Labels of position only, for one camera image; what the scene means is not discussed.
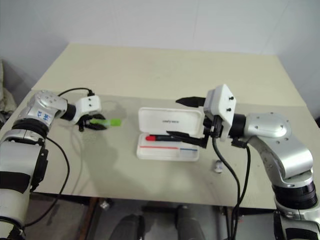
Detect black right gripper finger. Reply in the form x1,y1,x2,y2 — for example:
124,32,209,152
165,130,202,147
175,95,207,109

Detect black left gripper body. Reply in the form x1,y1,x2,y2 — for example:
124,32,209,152
77,114,93,133

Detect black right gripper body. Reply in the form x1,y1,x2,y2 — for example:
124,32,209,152
199,116,224,150

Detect green marker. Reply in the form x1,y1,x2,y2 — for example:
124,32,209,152
90,118,122,127

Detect black marker with red cap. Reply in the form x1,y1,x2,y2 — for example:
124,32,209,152
145,134,177,142

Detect white plastic pencil case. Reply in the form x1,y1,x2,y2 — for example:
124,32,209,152
136,107,204,162

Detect small white grey cap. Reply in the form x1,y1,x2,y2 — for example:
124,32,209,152
212,160,224,174

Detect dark rounded shape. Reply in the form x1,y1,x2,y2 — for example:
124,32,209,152
174,204,210,240

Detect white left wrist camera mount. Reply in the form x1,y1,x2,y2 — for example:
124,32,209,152
73,94,102,125

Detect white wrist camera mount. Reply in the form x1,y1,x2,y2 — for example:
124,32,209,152
73,94,102,125
202,83,238,144

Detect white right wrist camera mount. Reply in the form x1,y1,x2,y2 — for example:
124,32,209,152
202,83,238,144

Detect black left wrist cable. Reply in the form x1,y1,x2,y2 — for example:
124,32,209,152
57,87,95,98

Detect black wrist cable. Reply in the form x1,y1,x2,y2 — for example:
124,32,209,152
57,87,95,98
211,136,242,240

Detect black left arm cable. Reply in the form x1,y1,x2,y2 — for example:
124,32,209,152
23,136,71,227

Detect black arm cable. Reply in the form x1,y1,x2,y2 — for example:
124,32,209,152
231,138,252,240
23,136,71,227

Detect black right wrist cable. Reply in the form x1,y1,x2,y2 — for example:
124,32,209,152
211,136,242,240

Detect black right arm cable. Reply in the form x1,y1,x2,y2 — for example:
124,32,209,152
231,138,252,240

